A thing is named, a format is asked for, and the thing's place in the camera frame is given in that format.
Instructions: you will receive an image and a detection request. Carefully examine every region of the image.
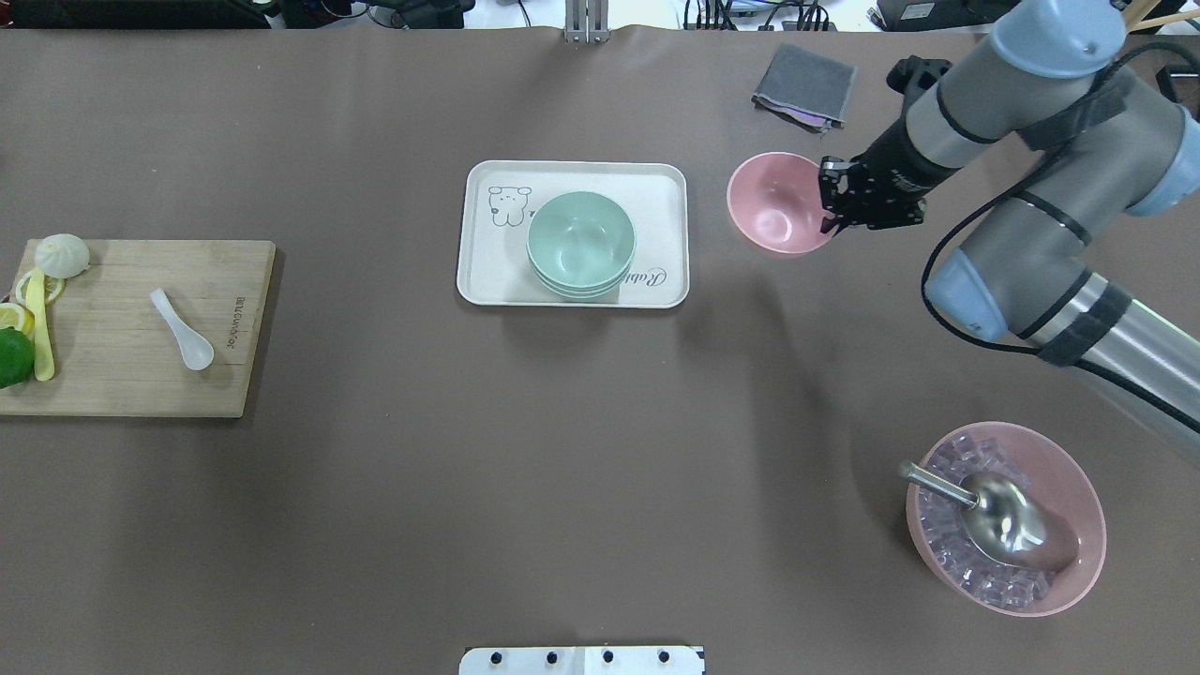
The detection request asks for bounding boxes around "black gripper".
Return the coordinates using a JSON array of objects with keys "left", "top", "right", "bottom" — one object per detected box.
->
[{"left": 818, "top": 121, "right": 938, "bottom": 235}]

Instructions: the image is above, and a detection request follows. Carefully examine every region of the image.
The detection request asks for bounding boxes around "small pink bowl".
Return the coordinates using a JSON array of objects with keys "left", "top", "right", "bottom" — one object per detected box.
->
[{"left": 726, "top": 151, "right": 834, "bottom": 257}]

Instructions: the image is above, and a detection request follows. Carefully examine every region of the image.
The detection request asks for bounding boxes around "white ceramic spoon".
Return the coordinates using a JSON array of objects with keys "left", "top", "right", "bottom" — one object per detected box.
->
[{"left": 150, "top": 288, "right": 215, "bottom": 371}]

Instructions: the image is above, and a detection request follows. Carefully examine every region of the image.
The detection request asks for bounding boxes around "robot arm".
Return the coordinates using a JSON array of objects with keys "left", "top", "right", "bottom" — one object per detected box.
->
[{"left": 818, "top": 1, "right": 1196, "bottom": 432}]

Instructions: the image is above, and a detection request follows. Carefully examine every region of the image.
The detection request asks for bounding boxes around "top green bowl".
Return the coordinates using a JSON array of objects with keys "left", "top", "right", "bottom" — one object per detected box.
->
[{"left": 526, "top": 191, "right": 638, "bottom": 292}]

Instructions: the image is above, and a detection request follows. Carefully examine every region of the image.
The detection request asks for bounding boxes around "large pink ice bowl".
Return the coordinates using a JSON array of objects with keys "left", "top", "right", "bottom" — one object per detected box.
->
[{"left": 906, "top": 420, "right": 1106, "bottom": 619}]

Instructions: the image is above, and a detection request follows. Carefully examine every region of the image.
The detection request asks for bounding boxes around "grey folded cloth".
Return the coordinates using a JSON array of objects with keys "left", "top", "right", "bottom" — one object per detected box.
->
[{"left": 751, "top": 44, "right": 858, "bottom": 133}]

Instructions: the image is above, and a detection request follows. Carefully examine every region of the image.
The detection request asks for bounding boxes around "white rabbit print tray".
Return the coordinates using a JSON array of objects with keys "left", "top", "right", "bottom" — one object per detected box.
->
[{"left": 456, "top": 159, "right": 690, "bottom": 310}]

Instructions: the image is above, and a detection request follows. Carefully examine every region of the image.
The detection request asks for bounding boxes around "metal ice scoop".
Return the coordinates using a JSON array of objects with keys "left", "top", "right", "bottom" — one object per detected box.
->
[{"left": 896, "top": 460, "right": 1063, "bottom": 571}]

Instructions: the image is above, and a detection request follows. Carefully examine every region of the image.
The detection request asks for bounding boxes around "wooden mug tree stand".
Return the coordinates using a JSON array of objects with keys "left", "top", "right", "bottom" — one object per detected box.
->
[{"left": 1112, "top": 1, "right": 1199, "bottom": 34}]

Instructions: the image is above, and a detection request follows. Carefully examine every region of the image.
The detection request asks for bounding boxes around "black tray on table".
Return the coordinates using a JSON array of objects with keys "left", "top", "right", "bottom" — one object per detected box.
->
[{"left": 1154, "top": 64, "right": 1199, "bottom": 110}]

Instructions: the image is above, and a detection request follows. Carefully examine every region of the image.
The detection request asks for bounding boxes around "bamboo cutting board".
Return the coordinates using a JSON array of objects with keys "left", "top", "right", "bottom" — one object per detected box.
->
[{"left": 1, "top": 239, "right": 276, "bottom": 418}]

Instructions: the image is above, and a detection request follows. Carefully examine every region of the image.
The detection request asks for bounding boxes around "lemon slice toy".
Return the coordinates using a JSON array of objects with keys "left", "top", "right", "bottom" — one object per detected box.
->
[{"left": 12, "top": 270, "right": 66, "bottom": 307}]

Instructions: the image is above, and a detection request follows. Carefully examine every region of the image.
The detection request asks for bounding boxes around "yellow plastic knife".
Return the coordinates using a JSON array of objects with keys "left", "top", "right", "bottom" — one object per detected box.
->
[{"left": 24, "top": 265, "right": 56, "bottom": 382}]

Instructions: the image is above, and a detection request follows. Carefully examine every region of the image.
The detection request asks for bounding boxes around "green lime toy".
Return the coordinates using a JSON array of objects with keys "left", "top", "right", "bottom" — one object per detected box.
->
[{"left": 0, "top": 325, "right": 36, "bottom": 389}]

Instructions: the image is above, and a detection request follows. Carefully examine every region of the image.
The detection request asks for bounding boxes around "lemon half toy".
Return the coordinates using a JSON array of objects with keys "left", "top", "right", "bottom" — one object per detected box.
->
[{"left": 0, "top": 301, "right": 36, "bottom": 338}]

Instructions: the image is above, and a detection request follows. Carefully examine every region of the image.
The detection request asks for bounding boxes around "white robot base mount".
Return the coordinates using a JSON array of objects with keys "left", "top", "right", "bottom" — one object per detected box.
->
[{"left": 458, "top": 645, "right": 707, "bottom": 674}]

